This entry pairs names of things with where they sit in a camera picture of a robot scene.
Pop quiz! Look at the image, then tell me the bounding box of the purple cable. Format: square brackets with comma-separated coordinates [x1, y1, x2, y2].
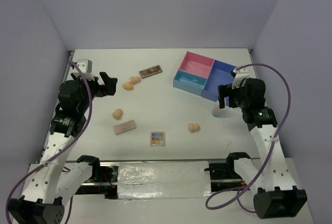
[205, 63, 291, 213]
[4, 60, 94, 224]

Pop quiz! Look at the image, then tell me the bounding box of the silver foil tape cover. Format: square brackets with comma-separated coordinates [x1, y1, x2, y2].
[117, 161, 211, 200]

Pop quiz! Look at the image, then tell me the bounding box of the black metal base rail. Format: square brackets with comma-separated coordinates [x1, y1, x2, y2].
[76, 157, 245, 200]

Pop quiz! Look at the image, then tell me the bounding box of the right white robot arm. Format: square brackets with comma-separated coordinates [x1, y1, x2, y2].
[205, 78, 308, 219]

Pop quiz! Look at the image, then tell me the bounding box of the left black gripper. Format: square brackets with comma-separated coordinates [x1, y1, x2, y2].
[71, 72, 117, 113]

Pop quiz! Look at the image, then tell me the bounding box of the pink blue lotion bottle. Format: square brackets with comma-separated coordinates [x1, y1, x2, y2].
[212, 101, 224, 118]

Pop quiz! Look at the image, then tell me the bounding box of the colourful square eyeshadow palette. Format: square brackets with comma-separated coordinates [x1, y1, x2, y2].
[149, 131, 165, 146]

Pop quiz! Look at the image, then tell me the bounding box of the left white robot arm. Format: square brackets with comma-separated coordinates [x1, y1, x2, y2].
[6, 72, 118, 223]

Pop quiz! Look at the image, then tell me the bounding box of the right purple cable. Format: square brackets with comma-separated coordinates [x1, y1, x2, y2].
[205, 63, 291, 213]

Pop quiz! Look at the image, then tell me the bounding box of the pink blue organizer box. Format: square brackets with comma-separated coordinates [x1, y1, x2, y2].
[173, 51, 235, 102]

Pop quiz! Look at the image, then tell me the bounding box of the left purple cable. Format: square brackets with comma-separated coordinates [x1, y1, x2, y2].
[4, 60, 94, 224]

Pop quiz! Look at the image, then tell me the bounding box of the brown eyeshadow palette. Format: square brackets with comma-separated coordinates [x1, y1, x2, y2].
[139, 65, 162, 79]

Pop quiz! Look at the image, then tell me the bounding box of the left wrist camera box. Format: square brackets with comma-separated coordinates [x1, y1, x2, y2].
[76, 59, 92, 74]

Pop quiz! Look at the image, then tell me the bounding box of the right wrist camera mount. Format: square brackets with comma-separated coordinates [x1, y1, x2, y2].
[231, 68, 249, 89]

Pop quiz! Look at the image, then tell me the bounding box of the pink rectangular compact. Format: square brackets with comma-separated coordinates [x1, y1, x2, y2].
[114, 120, 137, 135]

